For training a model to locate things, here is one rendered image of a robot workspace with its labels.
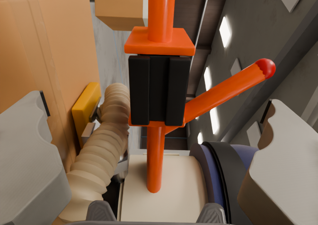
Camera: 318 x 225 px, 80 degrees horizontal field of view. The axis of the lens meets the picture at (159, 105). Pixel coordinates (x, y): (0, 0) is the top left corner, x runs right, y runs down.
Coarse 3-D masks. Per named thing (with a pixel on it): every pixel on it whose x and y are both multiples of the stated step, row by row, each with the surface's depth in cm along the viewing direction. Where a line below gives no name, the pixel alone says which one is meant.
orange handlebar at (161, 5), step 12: (156, 0) 15; (168, 0) 15; (156, 12) 15; (168, 12) 15; (156, 24) 16; (168, 24) 16; (156, 36) 16; (168, 36) 16; (156, 132) 22; (156, 144) 23; (156, 156) 24; (156, 168) 25; (156, 180) 26; (156, 192) 28
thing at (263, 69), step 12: (264, 60) 20; (240, 72) 21; (252, 72) 20; (264, 72) 20; (228, 84) 21; (240, 84) 21; (252, 84) 21; (204, 96) 22; (216, 96) 22; (228, 96) 21; (192, 108) 23; (204, 108) 22; (168, 132) 24
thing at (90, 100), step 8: (88, 88) 35; (96, 88) 36; (80, 96) 32; (88, 96) 32; (96, 96) 35; (80, 104) 30; (88, 104) 31; (96, 104) 35; (72, 112) 29; (80, 112) 29; (88, 112) 31; (96, 112) 34; (80, 120) 30; (88, 120) 32; (96, 120) 34; (80, 128) 31; (80, 136) 32; (80, 144) 33
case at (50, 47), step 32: (0, 0) 16; (32, 0) 20; (64, 0) 27; (0, 32) 16; (32, 32) 20; (64, 32) 27; (0, 64) 16; (32, 64) 20; (64, 64) 28; (96, 64) 42; (0, 96) 16; (64, 96) 28; (64, 128) 28; (64, 160) 29
